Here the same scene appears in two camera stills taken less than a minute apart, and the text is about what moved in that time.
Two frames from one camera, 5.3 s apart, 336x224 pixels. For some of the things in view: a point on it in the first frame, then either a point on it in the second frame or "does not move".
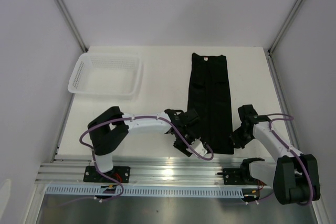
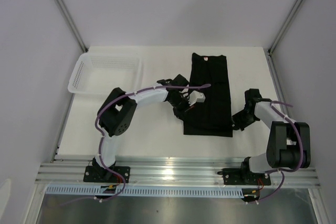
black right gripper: (238, 142) to (238, 124)
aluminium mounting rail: (69, 171) does not move
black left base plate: (121, 174) does not move
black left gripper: (182, 148) to (179, 113)
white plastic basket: (106, 74) does not move
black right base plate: (234, 176) does not move
